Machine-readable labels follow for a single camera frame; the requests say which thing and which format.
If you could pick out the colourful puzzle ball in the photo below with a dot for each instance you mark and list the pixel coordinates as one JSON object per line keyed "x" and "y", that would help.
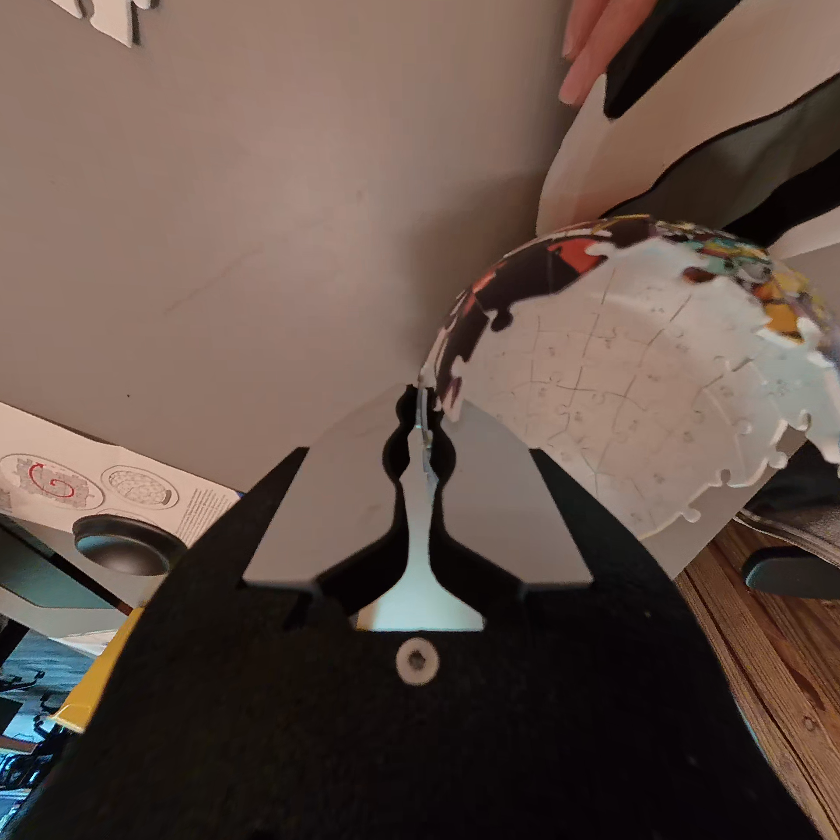
{"x": 623, "y": 394}

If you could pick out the person's right hand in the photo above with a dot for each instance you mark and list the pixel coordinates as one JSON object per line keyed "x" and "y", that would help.
{"x": 604, "y": 33}

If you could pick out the black round ball stand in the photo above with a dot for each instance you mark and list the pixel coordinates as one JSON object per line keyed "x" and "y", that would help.
{"x": 124, "y": 544}

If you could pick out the pile of white puzzle pieces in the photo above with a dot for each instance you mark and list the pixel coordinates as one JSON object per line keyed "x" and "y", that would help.
{"x": 111, "y": 16}

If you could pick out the puzzle instruction leaflet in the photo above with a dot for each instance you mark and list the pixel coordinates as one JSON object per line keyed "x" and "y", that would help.
{"x": 197, "y": 512}

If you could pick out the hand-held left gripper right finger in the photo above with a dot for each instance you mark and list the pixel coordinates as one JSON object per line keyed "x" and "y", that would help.
{"x": 512, "y": 518}

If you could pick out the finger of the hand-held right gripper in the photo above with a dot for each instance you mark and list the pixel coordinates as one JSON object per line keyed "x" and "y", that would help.
{"x": 689, "y": 98}
{"x": 820, "y": 229}

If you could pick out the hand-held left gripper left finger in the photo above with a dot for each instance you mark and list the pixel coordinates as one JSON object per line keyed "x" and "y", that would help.
{"x": 328, "y": 518}

